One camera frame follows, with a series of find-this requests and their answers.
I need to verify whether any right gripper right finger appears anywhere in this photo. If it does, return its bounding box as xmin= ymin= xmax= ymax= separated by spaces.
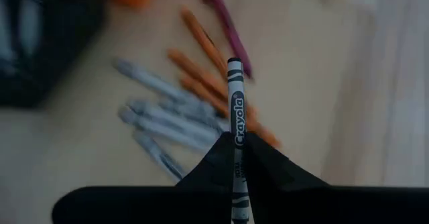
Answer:
xmin=243 ymin=131 xmax=429 ymax=224

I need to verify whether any black crayon grey wrapper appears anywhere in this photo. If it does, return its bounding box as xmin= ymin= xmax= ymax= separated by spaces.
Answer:
xmin=227 ymin=58 xmax=251 ymax=224
xmin=112 ymin=58 xmax=198 ymax=105
xmin=159 ymin=98 xmax=226 ymax=133
xmin=129 ymin=99 xmax=222 ymax=143
xmin=117 ymin=106 xmax=215 ymax=153

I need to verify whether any black plastic basket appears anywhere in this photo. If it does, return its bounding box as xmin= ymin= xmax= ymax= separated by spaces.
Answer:
xmin=0 ymin=0 xmax=105 ymax=108

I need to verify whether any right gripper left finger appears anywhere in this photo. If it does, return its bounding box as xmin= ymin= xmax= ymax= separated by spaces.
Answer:
xmin=52 ymin=131 xmax=235 ymax=224

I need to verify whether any purple crayon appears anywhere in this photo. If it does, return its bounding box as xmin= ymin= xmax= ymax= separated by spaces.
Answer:
xmin=196 ymin=0 xmax=254 ymax=80

